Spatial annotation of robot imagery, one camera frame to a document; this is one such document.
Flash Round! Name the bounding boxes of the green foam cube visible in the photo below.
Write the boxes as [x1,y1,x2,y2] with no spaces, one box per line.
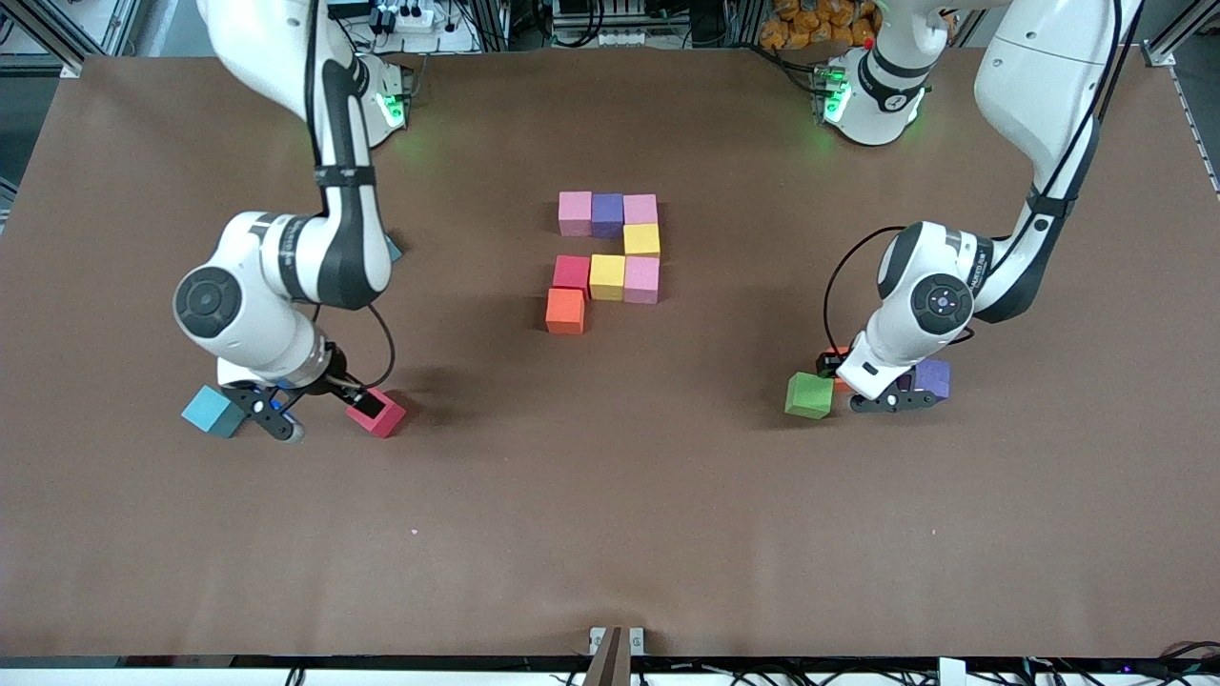
[784,372,835,420]

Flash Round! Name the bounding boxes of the orange snack bags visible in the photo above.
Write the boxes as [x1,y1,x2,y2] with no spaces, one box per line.
[760,0,883,50]

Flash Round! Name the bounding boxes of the metal bracket with brown post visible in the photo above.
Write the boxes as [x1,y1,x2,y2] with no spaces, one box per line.
[581,625,647,686]

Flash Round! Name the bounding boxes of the aluminium frame profile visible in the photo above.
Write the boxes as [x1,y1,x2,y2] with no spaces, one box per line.
[0,0,144,79]
[1134,0,1220,68]

